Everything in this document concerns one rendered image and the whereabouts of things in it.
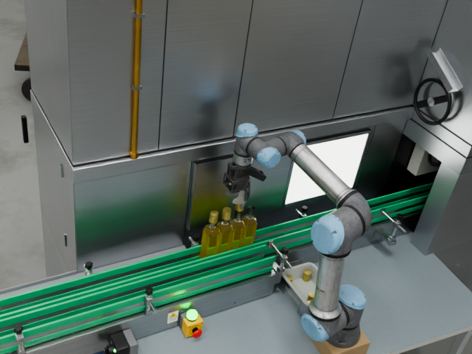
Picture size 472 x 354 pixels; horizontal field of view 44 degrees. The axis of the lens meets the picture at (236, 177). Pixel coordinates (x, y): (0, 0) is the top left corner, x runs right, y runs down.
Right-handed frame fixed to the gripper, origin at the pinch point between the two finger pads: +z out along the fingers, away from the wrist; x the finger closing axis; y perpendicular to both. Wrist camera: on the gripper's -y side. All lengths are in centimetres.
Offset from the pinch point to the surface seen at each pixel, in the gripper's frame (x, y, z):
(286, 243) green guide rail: 3.9, -25.5, 26.8
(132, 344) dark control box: 23, 53, 35
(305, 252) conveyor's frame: 6, -36, 34
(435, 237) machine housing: 23, -102, 32
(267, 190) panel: -11.9, -21.7, 8.1
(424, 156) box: -8, -113, 6
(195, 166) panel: -12.2, 15.2, -12.7
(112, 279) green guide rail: -3, 52, 28
